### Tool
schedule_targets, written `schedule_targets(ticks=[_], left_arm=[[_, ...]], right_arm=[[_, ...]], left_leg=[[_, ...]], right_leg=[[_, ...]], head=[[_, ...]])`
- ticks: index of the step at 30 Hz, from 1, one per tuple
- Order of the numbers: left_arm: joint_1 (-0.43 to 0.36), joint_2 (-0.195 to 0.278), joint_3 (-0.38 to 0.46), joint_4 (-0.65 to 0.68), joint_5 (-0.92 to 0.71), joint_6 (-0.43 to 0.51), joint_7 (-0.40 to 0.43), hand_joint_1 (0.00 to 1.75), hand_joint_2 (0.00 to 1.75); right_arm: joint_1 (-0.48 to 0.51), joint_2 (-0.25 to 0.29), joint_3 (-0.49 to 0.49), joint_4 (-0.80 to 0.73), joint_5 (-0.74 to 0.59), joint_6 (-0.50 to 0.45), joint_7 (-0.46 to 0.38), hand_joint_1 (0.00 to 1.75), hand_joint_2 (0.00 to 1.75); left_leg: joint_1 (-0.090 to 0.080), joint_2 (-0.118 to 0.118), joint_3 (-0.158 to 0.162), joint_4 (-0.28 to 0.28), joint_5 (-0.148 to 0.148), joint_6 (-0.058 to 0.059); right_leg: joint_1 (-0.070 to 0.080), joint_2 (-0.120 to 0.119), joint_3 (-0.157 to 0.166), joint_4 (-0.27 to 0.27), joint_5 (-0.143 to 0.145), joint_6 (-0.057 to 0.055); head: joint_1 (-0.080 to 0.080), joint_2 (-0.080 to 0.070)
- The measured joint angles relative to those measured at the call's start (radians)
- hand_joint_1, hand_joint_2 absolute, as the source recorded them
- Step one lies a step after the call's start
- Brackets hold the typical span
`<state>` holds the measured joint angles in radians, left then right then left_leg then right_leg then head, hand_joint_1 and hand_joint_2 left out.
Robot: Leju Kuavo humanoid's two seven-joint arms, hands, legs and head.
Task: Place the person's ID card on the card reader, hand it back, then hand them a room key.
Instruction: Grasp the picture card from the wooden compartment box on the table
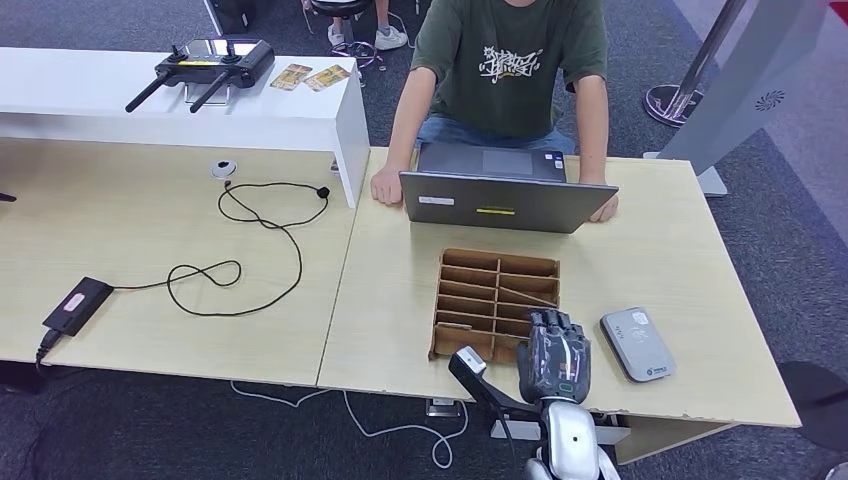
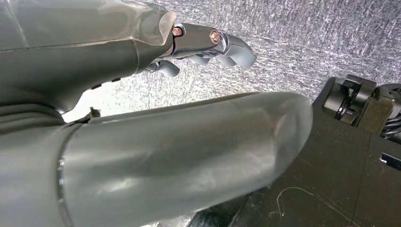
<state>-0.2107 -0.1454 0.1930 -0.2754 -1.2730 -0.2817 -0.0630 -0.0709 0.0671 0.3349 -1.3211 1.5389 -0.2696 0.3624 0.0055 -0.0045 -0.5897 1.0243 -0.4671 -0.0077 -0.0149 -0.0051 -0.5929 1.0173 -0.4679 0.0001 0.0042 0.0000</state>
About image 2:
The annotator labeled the black robot body panel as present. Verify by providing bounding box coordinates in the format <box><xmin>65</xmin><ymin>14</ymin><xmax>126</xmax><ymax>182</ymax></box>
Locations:
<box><xmin>188</xmin><ymin>74</ymin><xmax>401</xmax><ymax>227</ymax></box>

